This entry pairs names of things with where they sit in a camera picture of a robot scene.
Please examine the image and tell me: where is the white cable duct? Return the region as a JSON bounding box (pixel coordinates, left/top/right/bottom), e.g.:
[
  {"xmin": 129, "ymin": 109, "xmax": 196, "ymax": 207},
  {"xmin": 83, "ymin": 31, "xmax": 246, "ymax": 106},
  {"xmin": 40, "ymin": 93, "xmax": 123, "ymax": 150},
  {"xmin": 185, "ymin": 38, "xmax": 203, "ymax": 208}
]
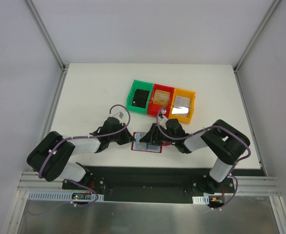
[
  {"xmin": 192, "ymin": 195, "xmax": 209, "ymax": 205},
  {"xmin": 28, "ymin": 191, "xmax": 104, "ymax": 202}
]

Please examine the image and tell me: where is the yellow plastic bin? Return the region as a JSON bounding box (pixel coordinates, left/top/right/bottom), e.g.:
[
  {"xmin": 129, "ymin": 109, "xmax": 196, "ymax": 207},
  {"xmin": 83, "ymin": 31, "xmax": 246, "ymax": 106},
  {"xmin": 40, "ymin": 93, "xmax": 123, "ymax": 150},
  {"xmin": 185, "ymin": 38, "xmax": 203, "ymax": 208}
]
[{"xmin": 169, "ymin": 88, "xmax": 196, "ymax": 124}]

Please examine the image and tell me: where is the left aluminium table rail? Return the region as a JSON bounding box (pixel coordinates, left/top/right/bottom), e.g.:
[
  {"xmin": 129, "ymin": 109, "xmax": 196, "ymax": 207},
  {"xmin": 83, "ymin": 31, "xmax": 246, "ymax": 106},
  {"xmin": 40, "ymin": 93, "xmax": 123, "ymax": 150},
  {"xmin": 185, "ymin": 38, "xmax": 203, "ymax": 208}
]
[{"xmin": 18, "ymin": 65, "xmax": 69, "ymax": 193}]

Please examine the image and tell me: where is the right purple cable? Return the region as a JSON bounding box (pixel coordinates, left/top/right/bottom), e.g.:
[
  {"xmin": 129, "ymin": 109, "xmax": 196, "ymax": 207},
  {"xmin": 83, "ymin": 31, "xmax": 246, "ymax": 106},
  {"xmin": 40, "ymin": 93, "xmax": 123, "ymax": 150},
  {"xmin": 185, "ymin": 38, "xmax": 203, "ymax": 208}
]
[{"xmin": 156, "ymin": 107, "xmax": 252, "ymax": 213}]

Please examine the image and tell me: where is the aluminium frame post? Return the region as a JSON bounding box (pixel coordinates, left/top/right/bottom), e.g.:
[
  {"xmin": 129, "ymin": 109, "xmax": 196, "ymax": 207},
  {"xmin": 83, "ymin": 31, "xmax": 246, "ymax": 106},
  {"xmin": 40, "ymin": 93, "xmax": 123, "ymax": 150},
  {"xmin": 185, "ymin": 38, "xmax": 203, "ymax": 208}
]
[
  {"xmin": 24, "ymin": 0, "xmax": 65, "ymax": 71},
  {"xmin": 233, "ymin": 0, "xmax": 283, "ymax": 73}
]

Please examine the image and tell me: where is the green plastic bin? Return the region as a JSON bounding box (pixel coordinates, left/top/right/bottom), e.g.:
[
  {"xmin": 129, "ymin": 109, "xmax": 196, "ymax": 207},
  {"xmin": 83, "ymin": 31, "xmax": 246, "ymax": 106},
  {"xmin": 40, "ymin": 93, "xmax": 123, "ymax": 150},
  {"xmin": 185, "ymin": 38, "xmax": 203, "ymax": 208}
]
[{"xmin": 126, "ymin": 80, "xmax": 154, "ymax": 115}]

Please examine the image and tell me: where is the red plastic bin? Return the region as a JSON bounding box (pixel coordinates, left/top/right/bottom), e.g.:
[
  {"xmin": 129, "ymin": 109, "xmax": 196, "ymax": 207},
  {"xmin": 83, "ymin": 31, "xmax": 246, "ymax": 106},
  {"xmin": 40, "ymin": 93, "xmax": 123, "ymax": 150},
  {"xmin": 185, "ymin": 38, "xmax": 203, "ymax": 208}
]
[{"xmin": 147, "ymin": 84, "xmax": 175, "ymax": 117}]

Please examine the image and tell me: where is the silver diamond VIP card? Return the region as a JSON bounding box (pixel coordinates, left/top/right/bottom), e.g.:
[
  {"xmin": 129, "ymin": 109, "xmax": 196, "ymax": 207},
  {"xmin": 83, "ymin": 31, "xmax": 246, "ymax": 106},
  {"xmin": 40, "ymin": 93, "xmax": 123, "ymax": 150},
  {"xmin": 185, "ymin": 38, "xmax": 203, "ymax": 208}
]
[{"xmin": 138, "ymin": 142, "xmax": 148, "ymax": 151}]

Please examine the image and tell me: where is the left aluminium frame post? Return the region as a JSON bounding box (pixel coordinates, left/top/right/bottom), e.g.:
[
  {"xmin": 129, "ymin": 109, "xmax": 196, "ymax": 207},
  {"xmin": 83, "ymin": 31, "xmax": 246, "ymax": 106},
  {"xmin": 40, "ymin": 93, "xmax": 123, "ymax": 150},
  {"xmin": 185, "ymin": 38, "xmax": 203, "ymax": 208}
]
[{"xmin": 24, "ymin": 0, "xmax": 65, "ymax": 71}]

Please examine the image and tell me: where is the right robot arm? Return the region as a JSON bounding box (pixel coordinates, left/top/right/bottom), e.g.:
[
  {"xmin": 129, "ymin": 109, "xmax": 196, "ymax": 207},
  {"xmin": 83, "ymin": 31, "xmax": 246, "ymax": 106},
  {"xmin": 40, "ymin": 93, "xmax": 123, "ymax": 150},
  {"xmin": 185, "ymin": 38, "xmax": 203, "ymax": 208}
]
[{"xmin": 140, "ymin": 118, "xmax": 251, "ymax": 194}]

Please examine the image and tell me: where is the gold VIP card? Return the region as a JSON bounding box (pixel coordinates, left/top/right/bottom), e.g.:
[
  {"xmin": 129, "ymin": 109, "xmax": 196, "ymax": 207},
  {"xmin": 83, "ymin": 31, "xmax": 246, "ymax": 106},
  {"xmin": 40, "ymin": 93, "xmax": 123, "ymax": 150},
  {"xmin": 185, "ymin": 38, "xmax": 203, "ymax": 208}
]
[{"xmin": 152, "ymin": 90, "xmax": 171, "ymax": 107}]

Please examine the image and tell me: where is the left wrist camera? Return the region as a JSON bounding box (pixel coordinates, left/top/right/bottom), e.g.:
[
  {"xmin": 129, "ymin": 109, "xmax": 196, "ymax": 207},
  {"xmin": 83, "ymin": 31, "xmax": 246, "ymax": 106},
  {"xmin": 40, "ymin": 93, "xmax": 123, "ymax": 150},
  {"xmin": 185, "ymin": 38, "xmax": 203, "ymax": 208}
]
[{"xmin": 113, "ymin": 112, "xmax": 123, "ymax": 122}]

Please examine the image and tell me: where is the right aluminium table rail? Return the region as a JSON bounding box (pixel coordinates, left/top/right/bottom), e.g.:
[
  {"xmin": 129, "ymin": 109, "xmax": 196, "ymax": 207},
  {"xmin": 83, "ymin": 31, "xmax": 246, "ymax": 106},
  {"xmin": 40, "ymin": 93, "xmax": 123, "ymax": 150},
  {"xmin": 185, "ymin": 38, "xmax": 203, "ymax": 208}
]
[{"xmin": 234, "ymin": 69, "xmax": 282, "ymax": 197}]

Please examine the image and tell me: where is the left white cable duct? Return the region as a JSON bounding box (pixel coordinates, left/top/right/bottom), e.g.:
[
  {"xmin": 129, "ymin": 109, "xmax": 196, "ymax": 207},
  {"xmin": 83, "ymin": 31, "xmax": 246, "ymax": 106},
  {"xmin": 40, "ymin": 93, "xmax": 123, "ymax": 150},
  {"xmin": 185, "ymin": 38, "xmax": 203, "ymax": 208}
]
[{"xmin": 28, "ymin": 191, "xmax": 104, "ymax": 202}]

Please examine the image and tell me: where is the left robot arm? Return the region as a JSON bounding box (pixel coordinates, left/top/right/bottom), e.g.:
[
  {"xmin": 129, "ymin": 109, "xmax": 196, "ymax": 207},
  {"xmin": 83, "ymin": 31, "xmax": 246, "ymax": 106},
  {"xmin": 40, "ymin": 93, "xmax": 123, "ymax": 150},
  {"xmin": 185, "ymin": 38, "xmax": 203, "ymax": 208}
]
[{"xmin": 26, "ymin": 117, "xmax": 136, "ymax": 190}]

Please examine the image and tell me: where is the black VIP card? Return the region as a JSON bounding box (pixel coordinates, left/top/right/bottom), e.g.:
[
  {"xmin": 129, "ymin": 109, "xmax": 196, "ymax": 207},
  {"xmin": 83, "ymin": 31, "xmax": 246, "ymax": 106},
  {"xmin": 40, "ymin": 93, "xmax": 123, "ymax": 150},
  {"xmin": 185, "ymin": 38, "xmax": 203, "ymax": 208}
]
[{"xmin": 131, "ymin": 89, "xmax": 149, "ymax": 109}]

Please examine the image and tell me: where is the aluminium table rail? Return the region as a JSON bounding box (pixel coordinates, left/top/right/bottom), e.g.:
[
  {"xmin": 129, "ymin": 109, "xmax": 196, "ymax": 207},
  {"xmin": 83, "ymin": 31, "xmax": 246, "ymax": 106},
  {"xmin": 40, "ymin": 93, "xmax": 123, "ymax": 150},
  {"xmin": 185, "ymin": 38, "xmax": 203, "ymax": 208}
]
[
  {"xmin": 234, "ymin": 69, "xmax": 282, "ymax": 197},
  {"xmin": 18, "ymin": 65, "xmax": 69, "ymax": 193}
]

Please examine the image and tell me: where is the right aluminium frame post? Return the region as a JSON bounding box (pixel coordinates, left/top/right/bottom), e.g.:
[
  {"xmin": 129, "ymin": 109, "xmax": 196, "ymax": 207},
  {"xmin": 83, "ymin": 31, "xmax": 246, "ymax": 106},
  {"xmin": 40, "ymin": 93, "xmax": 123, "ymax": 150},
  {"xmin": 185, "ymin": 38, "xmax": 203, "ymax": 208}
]
[{"xmin": 233, "ymin": 0, "xmax": 283, "ymax": 73}]

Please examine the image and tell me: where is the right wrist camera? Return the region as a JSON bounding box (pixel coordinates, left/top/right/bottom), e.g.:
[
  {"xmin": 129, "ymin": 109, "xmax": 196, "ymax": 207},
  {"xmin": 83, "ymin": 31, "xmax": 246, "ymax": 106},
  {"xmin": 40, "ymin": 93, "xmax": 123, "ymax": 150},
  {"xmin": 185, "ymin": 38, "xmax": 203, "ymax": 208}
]
[{"xmin": 157, "ymin": 107, "xmax": 168, "ymax": 128}]

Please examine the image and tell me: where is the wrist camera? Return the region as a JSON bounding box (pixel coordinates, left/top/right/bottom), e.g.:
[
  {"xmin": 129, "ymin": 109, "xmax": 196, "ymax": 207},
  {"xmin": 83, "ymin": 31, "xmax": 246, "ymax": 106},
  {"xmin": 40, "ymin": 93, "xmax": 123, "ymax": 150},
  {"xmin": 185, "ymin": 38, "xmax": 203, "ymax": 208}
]
[
  {"xmin": 113, "ymin": 112, "xmax": 123, "ymax": 122},
  {"xmin": 157, "ymin": 107, "xmax": 168, "ymax": 128}
]

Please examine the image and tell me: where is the red leather card holder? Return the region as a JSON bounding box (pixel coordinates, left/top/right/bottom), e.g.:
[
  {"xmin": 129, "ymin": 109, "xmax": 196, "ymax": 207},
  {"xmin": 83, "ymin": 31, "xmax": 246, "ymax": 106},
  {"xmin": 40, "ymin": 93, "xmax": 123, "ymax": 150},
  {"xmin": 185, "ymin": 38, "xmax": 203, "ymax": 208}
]
[{"xmin": 131, "ymin": 132, "xmax": 170, "ymax": 154}]

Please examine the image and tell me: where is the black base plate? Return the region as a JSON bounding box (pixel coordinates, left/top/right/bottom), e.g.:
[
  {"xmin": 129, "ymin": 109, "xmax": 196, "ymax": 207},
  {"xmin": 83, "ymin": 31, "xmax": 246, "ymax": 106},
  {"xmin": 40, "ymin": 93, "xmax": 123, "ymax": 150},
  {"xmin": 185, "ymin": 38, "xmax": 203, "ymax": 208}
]
[{"xmin": 61, "ymin": 164, "xmax": 266, "ymax": 203}]

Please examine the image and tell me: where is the right white cable duct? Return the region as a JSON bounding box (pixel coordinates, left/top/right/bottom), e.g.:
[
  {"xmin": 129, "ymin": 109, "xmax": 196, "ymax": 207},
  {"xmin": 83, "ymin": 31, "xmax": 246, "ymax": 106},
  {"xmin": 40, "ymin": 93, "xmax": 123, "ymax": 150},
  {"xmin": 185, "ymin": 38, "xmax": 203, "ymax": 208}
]
[{"xmin": 192, "ymin": 195, "xmax": 209, "ymax": 205}]

